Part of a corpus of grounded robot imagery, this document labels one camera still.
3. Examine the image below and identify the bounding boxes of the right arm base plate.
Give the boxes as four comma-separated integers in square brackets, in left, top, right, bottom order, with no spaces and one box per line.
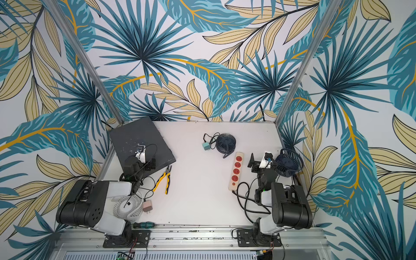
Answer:
[231,228,282,248]

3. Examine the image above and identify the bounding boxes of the beige power strip red sockets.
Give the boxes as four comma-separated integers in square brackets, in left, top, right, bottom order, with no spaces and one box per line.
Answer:
[228,152,244,191]

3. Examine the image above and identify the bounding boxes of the teal plug adapter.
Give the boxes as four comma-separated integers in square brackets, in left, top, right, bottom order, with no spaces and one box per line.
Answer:
[202,142,211,151]

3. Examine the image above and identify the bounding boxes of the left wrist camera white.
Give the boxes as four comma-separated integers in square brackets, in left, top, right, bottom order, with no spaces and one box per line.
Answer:
[135,145,146,164]

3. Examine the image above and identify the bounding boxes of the aluminium rail frame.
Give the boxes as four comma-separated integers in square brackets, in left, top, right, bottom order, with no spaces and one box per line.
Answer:
[50,224,334,260]

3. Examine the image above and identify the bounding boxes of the navy desk fan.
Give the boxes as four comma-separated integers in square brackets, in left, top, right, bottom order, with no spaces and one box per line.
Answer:
[215,133,236,159]
[275,148,304,178]

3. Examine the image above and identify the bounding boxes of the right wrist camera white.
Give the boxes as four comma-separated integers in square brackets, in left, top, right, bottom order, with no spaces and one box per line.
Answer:
[259,152,274,169]

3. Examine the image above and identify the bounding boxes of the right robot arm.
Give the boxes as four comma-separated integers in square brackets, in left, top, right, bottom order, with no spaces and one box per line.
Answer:
[248,148,313,236]

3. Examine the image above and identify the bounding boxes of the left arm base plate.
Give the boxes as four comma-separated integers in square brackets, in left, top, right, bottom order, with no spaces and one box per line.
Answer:
[103,230,151,249]

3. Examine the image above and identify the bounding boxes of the green handled screwdriver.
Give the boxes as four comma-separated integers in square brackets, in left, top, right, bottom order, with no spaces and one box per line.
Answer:
[133,222,156,229]

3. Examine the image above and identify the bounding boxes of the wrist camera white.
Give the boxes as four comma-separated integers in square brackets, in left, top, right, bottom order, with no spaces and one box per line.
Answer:
[259,152,274,169]
[135,145,146,164]

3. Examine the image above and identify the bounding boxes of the dark grey square board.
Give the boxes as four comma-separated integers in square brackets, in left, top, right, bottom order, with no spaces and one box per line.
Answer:
[109,117,176,182]

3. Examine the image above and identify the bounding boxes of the yellow black pliers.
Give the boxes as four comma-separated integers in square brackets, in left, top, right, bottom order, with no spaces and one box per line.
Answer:
[152,165,172,195]

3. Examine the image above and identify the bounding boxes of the white desk fan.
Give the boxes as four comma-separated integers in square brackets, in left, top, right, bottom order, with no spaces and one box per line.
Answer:
[113,195,144,223]

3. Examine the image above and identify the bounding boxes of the navy desk fan center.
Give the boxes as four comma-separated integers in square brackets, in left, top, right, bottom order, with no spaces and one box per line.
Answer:
[215,133,236,159]

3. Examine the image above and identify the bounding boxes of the navy desk fan right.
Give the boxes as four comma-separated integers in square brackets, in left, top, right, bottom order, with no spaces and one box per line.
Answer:
[275,148,304,178]

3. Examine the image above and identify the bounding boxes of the pink plug adapter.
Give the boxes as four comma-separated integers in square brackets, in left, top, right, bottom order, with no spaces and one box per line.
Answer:
[143,200,153,213]

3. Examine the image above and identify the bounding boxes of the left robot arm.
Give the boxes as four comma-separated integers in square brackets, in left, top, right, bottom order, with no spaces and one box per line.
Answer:
[56,153,156,237]

